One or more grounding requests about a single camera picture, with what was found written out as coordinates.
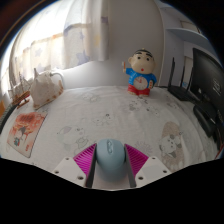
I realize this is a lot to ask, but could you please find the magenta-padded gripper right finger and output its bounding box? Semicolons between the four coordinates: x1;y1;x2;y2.
124;143;172;189

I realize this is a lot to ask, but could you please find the star-printed sheer curtain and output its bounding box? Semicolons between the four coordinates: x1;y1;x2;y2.
7;0;110;88

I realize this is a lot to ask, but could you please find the white wall shelf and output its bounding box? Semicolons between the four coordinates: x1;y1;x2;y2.
165;27;210;50

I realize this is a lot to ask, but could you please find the light blue computer mouse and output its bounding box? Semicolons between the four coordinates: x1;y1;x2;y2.
95;138;127;183

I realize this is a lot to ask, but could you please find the cartoon boy figurine clock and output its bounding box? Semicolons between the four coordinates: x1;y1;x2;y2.
122;48;158;98

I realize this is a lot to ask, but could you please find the white cartoon-printed tablecloth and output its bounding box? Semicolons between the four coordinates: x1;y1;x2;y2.
0;85;221;174

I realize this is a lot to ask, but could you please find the black computer monitor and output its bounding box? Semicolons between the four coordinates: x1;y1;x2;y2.
190;47;224;116

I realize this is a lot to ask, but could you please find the large white conch shell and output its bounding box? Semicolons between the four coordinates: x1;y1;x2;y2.
29;67;65;111

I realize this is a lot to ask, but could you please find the red printed mouse pad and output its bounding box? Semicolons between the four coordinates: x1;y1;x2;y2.
6;111;48;159

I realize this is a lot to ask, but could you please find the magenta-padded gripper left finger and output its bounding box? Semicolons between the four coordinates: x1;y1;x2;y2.
51;143;98;189

